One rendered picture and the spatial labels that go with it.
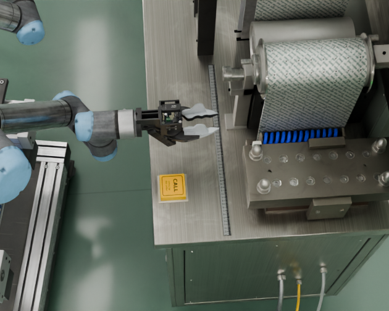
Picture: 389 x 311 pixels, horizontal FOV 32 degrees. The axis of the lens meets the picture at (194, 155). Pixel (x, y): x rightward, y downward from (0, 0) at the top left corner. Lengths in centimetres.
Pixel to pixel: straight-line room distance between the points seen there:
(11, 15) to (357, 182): 100
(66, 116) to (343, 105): 72
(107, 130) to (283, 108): 45
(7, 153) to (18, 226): 118
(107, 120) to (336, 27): 63
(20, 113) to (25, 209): 103
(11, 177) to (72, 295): 132
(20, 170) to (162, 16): 86
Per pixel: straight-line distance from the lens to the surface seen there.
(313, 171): 183
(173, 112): 175
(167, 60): 212
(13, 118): 171
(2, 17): 189
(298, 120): 183
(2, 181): 152
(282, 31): 178
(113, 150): 187
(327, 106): 178
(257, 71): 166
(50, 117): 180
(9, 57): 329
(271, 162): 183
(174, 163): 196
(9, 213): 272
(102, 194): 290
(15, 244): 267
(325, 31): 180
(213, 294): 251
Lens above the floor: 269
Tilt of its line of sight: 66 degrees down
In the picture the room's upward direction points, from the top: 1 degrees clockwise
